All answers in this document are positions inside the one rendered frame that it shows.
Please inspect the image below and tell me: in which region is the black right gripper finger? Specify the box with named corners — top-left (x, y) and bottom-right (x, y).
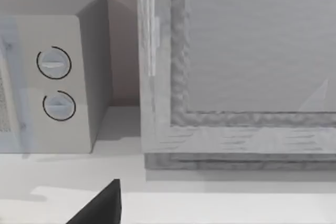
top-left (65, 178), bottom-right (123, 224)

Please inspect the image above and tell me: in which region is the pale round microwave knob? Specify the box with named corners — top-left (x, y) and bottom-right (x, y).
top-left (36, 46), bottom-right (72, 80)
top-left (42, 90), bottom-right (77, 122)

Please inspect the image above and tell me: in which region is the pale microwave oven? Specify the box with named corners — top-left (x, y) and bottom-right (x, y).
top-left (0, 0), bottom-right (114, 154)

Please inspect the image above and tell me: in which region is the grey cabinet door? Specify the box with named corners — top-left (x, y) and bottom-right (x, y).
top-left (170, 0), bottom-right (336, 128)

